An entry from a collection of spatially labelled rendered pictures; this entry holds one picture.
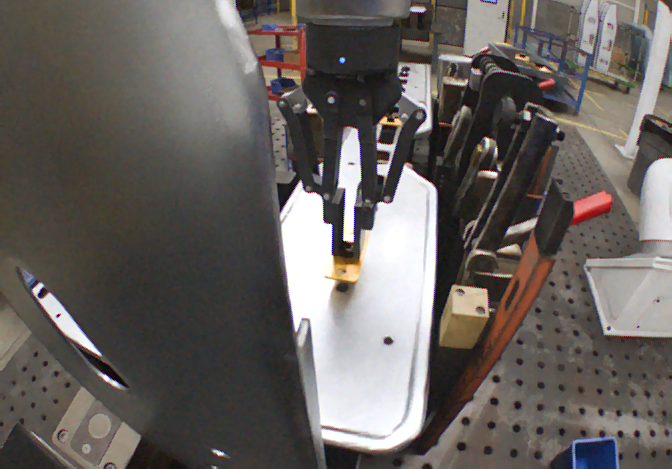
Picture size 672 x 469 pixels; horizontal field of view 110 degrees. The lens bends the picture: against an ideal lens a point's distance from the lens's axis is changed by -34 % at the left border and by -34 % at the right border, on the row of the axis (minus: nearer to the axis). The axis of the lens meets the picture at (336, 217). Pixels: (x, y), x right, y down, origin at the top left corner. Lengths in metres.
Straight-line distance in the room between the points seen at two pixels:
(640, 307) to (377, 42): 0.80
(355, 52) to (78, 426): 0.35
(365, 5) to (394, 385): 0.30
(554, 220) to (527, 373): 0.56
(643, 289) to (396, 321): 0.62
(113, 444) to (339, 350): 0.22
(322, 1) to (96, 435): 0.35
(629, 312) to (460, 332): 0.63
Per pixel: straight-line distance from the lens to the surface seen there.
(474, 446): 0.66
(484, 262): 0.36
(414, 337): 0.36
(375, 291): 0.39
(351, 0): 0.25
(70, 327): 0.46
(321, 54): 0.27
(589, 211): 0.37
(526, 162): 0.31
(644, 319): 0.95
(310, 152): 0.33
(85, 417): 0.31
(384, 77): 0.28
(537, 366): 0.78
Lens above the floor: 1.30
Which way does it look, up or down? 37 degrees down
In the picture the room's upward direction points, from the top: straight up
